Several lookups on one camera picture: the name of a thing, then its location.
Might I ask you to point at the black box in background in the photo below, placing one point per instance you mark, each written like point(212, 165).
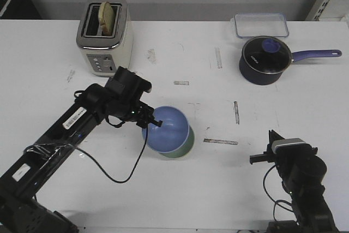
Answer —
point(19, 10)

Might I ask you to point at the clear plastic food container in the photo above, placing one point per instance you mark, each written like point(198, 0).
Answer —
point(248, 25)

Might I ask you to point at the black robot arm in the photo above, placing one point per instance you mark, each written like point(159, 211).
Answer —
point(302, 172)
point(20, 212)

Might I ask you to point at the glass pot lid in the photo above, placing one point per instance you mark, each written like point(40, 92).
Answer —
point(265, 54)

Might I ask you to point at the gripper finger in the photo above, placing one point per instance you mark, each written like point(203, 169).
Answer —
point(271, 140)
point(142, 123)
point(277, 140)
point(155, 122)

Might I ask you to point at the green bowl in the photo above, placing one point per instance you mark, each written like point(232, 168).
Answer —
point(184, 149)

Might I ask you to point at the blue bowl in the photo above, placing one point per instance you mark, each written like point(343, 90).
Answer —
point(172, 135)

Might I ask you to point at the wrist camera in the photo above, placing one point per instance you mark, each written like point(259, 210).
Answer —
point(131, 83)
point(291, 143)

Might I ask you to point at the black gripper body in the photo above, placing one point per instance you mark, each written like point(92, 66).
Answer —
point(284, 154)
point(128, 112)

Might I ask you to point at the bread slice in toaster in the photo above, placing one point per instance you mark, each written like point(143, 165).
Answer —
point(106, 18)

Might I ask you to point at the cream and silver toaster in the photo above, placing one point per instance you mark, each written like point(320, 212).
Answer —
point(104, 54)

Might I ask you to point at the dark blue saucepan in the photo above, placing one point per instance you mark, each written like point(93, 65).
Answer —
point(267, 79)

